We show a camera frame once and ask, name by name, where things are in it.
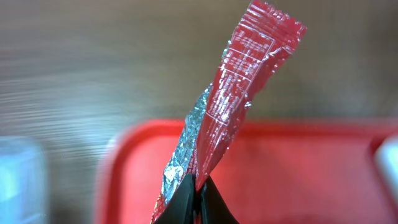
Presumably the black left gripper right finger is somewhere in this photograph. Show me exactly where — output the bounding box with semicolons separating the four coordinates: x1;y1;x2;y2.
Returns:
199;177;239;224

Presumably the red snack wrapper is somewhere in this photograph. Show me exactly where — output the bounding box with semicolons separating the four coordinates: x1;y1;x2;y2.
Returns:
151;1;307;223

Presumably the red plastic tray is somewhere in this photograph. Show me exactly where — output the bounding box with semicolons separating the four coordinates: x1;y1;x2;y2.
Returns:
95;118;397;223

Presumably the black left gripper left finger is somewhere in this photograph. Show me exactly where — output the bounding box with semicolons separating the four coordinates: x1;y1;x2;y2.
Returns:
154;174;196;224

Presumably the clear plastic bin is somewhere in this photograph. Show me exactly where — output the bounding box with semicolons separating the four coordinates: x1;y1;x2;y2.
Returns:
1;136;48;224

